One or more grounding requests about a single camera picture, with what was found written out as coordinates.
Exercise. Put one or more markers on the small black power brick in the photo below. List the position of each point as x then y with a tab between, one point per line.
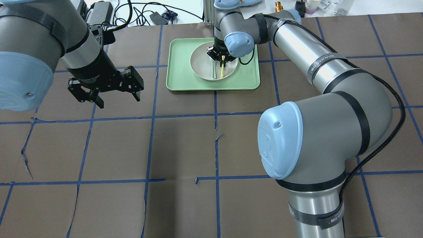
157	19

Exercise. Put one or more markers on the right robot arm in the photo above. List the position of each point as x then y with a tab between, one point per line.
312	147

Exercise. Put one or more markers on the aluminium frame post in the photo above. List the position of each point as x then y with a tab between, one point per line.
208	12

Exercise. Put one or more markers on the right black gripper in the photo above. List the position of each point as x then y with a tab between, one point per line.
215	52

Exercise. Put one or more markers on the black power adapter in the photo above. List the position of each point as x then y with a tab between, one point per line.
101	13

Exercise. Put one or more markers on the light green spoon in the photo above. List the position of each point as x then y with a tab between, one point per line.
214	70

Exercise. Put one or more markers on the yellow plastic fork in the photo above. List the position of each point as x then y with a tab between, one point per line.
223	69

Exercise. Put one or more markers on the light green tray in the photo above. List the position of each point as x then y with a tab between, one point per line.
180	76

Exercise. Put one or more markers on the brass cylinder tool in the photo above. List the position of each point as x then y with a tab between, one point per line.
278	6

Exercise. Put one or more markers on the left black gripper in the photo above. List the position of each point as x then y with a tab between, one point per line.
99	72

